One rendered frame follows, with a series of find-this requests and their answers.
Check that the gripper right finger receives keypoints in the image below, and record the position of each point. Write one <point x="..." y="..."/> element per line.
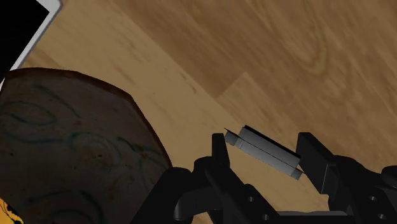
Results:
<point x="347" y="183"/>

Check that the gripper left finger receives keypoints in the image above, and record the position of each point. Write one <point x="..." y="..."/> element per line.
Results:
<point x="217" y="183"/>

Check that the grey box cutter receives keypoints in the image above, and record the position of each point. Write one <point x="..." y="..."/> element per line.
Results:
<point x="265" y="153"/>

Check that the brown patterned ceramic bowl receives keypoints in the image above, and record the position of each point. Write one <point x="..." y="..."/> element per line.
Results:
<point x="71" y="149"/>

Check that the yellow and black object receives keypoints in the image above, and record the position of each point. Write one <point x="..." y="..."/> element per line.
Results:
<point x="7" y="214"/>

